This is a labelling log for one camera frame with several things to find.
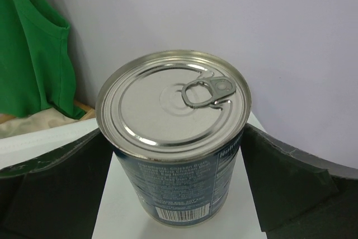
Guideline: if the tall blue label can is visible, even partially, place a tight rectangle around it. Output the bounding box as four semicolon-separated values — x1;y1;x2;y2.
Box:
96;50;252;227

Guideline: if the white cube cabinet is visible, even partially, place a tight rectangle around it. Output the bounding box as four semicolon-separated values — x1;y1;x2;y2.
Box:
1;119;266;238

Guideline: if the wooden tray frame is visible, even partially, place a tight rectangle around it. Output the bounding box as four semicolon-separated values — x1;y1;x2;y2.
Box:
74;100;96;121

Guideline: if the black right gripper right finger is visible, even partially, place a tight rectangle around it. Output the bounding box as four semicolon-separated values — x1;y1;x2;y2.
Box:
241;124;357;238

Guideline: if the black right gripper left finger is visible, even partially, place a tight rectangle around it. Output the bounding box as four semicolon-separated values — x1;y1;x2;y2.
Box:
1;129;112;238

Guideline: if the beige crumpled cloth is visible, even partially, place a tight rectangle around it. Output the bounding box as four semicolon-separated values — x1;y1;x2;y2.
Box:
1;108;78;139

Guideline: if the green tank top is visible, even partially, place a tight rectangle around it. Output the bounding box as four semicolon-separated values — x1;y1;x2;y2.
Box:
1;0;84;119

